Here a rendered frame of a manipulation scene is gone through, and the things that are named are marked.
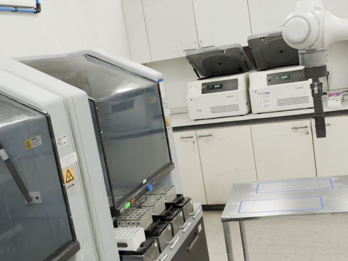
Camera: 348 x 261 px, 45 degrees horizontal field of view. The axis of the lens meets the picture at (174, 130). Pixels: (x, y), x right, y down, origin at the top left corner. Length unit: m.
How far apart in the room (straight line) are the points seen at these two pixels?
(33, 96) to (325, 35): 0.87
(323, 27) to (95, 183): 0.89
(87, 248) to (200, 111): 2.59
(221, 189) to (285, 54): 1.39
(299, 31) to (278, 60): 2.94
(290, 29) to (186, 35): 2.97
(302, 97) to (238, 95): 0.54
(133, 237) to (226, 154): 2.36
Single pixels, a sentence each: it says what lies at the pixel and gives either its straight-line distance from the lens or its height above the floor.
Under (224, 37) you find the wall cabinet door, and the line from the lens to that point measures 4.04.
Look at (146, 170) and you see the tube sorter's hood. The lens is 1.84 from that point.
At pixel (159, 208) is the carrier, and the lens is 1.95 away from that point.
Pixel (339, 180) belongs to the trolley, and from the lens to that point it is 2.12.
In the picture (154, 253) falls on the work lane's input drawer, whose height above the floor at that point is 0.77.
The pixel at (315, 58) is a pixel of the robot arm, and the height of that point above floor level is 1.43.
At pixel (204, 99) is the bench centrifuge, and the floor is 1.09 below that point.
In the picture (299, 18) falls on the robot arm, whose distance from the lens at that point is 1.22.
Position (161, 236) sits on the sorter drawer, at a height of 0.80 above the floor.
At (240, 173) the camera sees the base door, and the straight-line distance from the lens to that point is 3.92.
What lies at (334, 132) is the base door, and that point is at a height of 0.68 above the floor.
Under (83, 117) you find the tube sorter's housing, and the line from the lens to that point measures 1.47.
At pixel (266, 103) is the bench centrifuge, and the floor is 0.99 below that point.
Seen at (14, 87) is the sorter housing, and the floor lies 1.49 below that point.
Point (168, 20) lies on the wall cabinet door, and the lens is 4.21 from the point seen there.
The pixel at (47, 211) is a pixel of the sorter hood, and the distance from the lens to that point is 1.28.
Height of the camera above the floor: 1.50
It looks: 10 degrees down
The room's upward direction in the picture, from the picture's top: 9 degrees counter-clockwise
